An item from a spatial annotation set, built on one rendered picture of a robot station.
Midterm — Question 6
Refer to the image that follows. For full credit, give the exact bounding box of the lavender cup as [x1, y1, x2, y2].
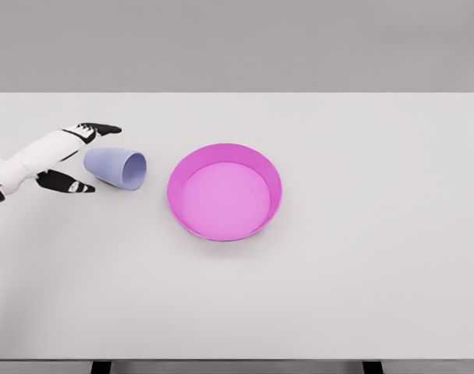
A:
[83, 146, 147, 192]

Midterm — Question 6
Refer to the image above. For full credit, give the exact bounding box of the pink plate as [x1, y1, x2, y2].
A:
[166, 143, 283, 243]

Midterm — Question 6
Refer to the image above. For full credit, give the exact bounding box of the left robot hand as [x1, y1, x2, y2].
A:
[21, 122, 122, 195]

